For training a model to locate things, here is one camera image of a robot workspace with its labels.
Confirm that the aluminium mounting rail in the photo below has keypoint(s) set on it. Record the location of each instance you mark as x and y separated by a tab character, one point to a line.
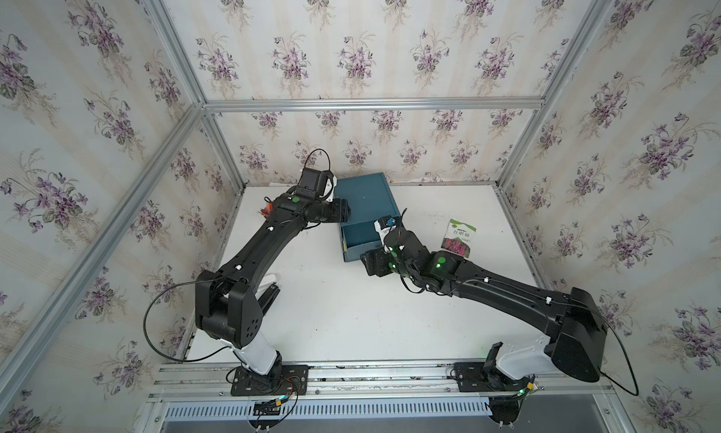
210	382

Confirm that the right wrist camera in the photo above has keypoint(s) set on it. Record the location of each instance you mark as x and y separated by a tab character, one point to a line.
384	226

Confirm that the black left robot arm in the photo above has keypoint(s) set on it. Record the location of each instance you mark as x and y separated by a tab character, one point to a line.
227	308

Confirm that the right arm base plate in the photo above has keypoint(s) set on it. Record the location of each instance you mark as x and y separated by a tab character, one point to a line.
478	377

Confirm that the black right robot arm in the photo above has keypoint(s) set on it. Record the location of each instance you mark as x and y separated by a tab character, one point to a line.
571	321

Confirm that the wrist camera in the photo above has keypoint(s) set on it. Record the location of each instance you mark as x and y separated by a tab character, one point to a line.
316	184
384	226

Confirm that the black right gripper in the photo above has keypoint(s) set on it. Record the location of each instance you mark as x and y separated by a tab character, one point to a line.
374	256

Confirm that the white perforated cable duct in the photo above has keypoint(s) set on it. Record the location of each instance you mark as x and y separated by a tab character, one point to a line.
335	409

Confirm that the green white seed bag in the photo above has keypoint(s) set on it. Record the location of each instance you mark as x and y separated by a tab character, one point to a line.
458	238

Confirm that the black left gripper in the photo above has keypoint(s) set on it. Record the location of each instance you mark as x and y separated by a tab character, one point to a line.
339	208

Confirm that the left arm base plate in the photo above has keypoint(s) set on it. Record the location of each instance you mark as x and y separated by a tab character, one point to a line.
282	380

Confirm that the aluminium frame profiles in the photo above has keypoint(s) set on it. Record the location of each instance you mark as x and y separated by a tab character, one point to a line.
103	108

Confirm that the teal drawer cabinet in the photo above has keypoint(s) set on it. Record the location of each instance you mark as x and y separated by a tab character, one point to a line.
368	196

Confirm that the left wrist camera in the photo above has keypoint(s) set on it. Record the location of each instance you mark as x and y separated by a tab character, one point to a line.
316	184

